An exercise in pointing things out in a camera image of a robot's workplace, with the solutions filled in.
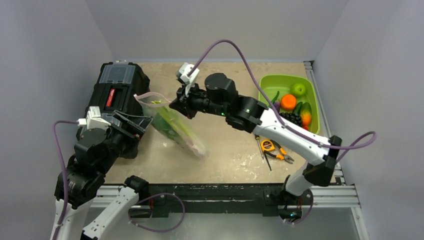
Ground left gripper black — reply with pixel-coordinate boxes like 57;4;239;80
97;110;154;173

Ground green toy bok choy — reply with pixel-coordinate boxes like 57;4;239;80
152;104;189;142

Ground clear zip top bag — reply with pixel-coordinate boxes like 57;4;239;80
133;91;208;158

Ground toy leek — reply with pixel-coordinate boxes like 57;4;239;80
271;90;280;104

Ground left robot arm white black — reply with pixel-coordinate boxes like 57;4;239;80
50;106;153;240

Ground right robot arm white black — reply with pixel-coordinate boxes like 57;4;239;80
169;73;342;204

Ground black yellow screwdriver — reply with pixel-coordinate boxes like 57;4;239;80
254;134;265;160

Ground green plastic basket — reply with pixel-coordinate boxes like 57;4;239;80
259;74;320;134

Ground purple toy eggplant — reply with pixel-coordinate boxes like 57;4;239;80
273;101;281;113

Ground yellow tape measure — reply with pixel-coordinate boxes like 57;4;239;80
260;139;275;152

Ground orange toy fruit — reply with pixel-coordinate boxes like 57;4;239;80
280;94;297;112

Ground dark toy grapes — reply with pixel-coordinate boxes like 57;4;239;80
279;112;303;127

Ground toy cucumber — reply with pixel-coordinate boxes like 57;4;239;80
292;101;303;116

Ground green toy apple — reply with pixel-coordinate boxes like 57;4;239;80
290;82;307;98

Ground toy mango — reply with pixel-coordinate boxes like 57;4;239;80
299;102;312;127

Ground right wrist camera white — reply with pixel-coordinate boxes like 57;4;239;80
176;62;200;97

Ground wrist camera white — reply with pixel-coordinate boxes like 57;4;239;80
176;62;200;97
77;106;111;130

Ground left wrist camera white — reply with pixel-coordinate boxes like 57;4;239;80
77;106;111;130

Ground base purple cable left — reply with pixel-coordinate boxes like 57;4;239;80
128;192;186;234

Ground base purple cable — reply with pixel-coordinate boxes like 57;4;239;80
283;192;316;226
128;192;186;234

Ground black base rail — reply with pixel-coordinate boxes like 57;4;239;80
128;183;313;220

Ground orange handled pliers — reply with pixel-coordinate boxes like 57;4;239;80
264;139;295;171

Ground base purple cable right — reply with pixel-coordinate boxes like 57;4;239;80
283;192;316;226

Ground aluminium frame rail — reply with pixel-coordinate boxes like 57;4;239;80
90;184;360;208

